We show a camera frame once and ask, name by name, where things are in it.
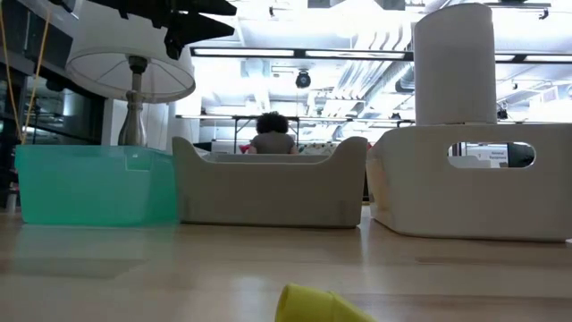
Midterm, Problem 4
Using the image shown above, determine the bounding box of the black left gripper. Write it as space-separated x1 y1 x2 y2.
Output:
88 0 238 62

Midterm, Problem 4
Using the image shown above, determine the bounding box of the black linear ceiling light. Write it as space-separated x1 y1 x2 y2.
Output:
189 46 572 64

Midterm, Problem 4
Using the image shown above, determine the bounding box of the black folding table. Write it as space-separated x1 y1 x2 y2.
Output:
175 114 406 156

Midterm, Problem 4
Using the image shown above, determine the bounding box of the white-shade lamp, silver base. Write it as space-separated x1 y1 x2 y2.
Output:
65 0 197 148

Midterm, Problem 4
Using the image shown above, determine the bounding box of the person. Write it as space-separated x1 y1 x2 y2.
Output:
247 111 299 156

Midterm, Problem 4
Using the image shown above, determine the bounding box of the grey plastic bin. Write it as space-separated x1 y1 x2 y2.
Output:
172 135 369 230

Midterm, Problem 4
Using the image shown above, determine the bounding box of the green translucent plastic bin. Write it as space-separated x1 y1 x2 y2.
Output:
14 143 179 228

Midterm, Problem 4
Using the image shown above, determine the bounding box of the white paper towel roll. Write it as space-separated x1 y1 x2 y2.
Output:
413 2 499 126

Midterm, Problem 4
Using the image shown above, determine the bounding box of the white plastic bin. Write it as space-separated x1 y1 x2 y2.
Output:
366 123 572 243

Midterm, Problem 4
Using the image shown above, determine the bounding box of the yellow crayon piece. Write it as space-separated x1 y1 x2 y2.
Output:
275 283 379 322

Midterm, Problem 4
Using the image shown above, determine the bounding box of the black ceiling track light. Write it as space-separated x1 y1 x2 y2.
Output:
484 1 552 21

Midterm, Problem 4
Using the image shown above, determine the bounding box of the yellow cable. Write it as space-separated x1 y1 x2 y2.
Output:
0 0 51 145

